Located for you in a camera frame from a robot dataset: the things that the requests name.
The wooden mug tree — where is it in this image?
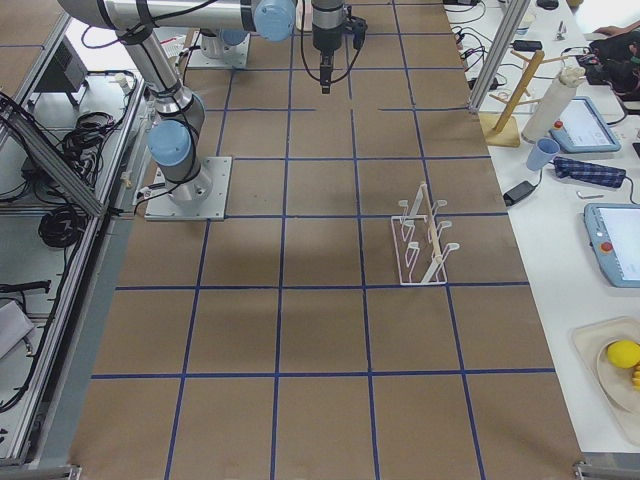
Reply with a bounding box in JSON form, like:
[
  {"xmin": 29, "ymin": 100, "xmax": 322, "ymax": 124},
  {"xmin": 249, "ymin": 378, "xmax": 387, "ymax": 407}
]
[{"xmin": 479, "ymin": 49, "xmax": 567, "ymax": 148}]

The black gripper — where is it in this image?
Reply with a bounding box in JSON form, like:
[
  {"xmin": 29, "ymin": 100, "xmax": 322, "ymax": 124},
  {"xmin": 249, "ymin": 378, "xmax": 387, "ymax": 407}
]
[{"xmin": 315, "ymin": 44, "xmax": 340, "ymax": 94}]

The aluminium frame post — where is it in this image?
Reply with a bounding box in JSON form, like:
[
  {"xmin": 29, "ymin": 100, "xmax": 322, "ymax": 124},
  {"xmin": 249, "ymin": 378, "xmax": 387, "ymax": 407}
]
[{"xmin": 468, "ymin": 0, "xmax": 530, "ymax": 113}]

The blue cup on side table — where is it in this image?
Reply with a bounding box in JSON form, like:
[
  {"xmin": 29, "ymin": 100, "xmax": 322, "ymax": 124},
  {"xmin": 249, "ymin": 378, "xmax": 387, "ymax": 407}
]
[{"xmin": 526, "ymin": 137, "xmax": 560, "ymax": 171}]

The black power adapter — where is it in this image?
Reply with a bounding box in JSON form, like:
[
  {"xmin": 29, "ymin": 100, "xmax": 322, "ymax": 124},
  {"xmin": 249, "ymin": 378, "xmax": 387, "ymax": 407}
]
[{"xmin": 502, "ymin": 181, "xmax": 537, "ymax": 207}]

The blue teach pendant near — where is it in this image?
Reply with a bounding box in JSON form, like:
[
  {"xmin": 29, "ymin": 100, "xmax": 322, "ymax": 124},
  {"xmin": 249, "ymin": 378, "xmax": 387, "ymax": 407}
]
[{"xmin": 583, "ymin": 203, "xmax": 640, "ymax": 288}]

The blue teach pendant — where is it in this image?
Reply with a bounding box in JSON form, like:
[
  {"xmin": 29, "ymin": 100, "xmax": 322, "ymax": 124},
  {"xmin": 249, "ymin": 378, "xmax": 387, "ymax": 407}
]
[
  {"xmin": 583, "ymin": 203, "xmax": 640, "ymax": 288},
  {"xmin": 549, "ymin": 96, "xmax": 621, "ymax": 154}
]

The black cable bundle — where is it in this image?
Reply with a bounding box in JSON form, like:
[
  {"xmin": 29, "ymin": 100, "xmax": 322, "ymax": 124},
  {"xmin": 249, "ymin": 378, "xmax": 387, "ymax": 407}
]
[{"xmin": 0, "ymin": 109, "xmax": 126, "ymax": 251}]

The white wire cup rack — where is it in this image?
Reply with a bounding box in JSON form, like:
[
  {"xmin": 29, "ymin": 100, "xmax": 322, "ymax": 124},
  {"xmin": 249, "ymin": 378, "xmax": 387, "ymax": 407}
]
[{"xmin": 390, "ymin": 182, "xmax": 460, "ymax": 287}]

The cream tray on side table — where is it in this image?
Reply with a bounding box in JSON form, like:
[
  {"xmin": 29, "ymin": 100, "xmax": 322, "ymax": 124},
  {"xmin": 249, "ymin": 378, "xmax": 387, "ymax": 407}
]
[{"xmin": 572, "ymin": 316, "xmax": 639, "ymax": 446}]

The yellow lemon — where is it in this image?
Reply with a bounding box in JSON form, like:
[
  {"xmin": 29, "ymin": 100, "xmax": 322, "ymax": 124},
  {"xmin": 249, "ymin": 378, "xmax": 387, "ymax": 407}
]
[{"xmin": 606, "ymin": 339, "xmax": 640, "ymax": 369}]

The black camera usb cable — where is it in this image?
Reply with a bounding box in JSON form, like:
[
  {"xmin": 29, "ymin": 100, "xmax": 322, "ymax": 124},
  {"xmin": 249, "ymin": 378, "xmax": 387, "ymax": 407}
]
[{"xmin": 298, "ymin": 0, "xmax": 364, "ymax": 86}]

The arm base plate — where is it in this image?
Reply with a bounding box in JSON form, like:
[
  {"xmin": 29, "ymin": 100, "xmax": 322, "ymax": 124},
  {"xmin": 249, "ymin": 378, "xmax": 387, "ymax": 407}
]
[
  {"xmin": 145, "ymin": 157, "xmax": 232, "ymax": 221},
  {"xmin": 187, "ymin": 29, "xmax": 250, "ymax": 70}
]

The blue teach pendant far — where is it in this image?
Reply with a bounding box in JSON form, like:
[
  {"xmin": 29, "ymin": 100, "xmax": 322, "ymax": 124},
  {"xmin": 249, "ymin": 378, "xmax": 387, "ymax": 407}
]
[{"xmin": 549, "ymin": 96, "xmax": 621, "ymax": 154}]

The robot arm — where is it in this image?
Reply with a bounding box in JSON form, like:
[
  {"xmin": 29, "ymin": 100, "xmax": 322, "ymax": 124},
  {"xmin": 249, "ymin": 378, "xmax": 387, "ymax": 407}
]
[{"xmin": 60, "ymin": 1, "xmax": 301, "ymax": 202}]

